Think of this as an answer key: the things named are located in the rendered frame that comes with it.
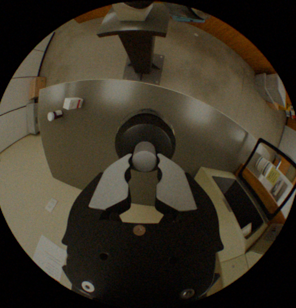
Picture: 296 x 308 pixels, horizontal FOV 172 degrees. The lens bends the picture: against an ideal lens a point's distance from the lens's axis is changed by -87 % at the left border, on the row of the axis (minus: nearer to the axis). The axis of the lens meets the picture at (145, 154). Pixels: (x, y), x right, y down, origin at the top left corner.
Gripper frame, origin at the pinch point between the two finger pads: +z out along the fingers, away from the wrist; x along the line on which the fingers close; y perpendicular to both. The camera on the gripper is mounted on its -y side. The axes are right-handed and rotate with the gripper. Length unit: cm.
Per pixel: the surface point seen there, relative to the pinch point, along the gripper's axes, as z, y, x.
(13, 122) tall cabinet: 55, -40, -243
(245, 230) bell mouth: -10.8, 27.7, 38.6
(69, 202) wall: 16, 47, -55
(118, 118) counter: 28.8, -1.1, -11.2
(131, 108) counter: 28.8, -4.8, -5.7
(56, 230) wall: -8, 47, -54
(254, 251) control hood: -19.4, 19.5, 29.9
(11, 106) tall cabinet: 53, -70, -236
